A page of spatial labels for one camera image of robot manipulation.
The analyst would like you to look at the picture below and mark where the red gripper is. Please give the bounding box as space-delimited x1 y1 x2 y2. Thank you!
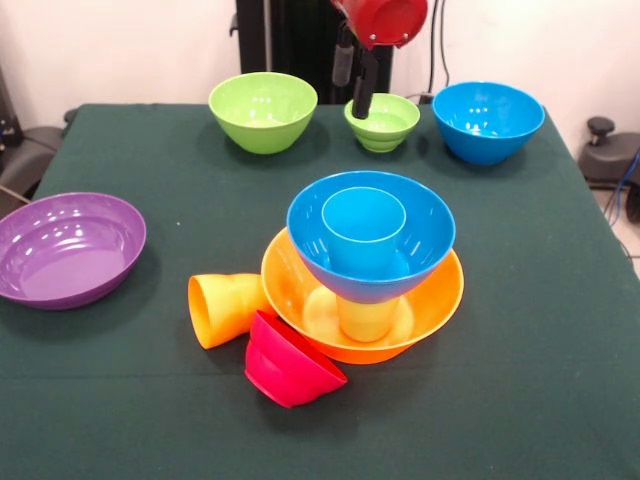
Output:
329 0 430 121

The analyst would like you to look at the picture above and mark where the blue plastic cup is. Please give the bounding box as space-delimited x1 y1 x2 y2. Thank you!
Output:
321 186 408 275

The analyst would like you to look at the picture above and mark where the blue plastic bowl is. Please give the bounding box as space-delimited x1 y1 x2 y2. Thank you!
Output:
431 81 546 167
285 170 457 304

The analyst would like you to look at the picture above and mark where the large yellow-orange bowl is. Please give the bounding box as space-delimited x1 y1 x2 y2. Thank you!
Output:
260 227 465 365

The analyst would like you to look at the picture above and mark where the green plastic cup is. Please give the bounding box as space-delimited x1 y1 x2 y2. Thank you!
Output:
337 294 400 344

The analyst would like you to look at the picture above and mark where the orange plastic cup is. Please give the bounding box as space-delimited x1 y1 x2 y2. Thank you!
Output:
187 272 276 350

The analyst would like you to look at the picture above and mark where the small pink-red bowl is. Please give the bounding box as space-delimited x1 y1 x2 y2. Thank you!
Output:
243 308 348 409

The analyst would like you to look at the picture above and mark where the purple shallow bowl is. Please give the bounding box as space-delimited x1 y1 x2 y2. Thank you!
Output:
0 192 148 311

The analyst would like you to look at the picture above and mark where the small green bowl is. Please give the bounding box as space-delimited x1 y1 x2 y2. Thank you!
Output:
343 92 422 154

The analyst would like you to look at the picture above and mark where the large green bowl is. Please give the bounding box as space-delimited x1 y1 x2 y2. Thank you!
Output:
207 72 319 155

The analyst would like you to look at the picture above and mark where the dark grey stand foot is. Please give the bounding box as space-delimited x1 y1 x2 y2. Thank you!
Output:
0 117 76 206
578 116 640 189

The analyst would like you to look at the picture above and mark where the dark green tablecloth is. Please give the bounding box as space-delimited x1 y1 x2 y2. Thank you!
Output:
0 102 640 480

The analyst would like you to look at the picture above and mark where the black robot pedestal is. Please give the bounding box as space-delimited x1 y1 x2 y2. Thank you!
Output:
229 0 402 106

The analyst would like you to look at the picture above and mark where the black wall cable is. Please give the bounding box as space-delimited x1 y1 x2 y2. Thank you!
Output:
428 0 451 87

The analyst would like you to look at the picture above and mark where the blue floor cable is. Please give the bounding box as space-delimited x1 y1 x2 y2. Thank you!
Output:
603 149 640 229

